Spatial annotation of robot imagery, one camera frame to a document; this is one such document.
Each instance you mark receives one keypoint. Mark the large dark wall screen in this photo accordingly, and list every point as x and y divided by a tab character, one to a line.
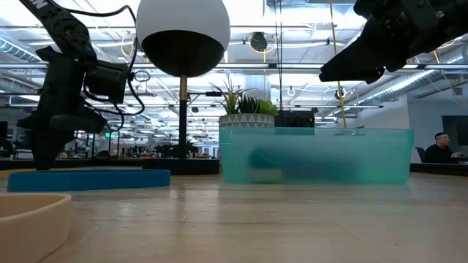
459	128

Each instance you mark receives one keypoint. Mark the white globe table lamp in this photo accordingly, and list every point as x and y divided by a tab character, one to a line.
183	14

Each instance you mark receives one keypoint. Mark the beige rubber band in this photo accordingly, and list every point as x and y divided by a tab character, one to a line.
33	226

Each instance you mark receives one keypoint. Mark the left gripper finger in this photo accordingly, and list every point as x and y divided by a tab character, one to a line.
56	144
41	146

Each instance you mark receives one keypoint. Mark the silver ventilation duct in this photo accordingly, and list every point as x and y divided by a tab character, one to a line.
409	83

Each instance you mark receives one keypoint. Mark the teal plastic bin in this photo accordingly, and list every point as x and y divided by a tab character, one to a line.
347	157

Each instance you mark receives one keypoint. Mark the succulents in patterned white pot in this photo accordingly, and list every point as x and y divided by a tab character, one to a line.
246	120

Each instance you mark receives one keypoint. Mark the black computer tower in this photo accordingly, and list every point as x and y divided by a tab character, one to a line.
294	118

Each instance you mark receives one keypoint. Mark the person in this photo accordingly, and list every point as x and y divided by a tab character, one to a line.
438	153

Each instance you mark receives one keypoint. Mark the black office chair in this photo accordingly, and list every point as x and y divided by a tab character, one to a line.
420	155

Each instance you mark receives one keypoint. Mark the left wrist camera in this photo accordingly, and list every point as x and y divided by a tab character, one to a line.
108	80

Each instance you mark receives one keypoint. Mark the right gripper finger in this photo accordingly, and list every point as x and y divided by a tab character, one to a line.
373	78
358	62

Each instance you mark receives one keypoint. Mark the blue tray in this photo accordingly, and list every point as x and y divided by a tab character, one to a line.
109	180

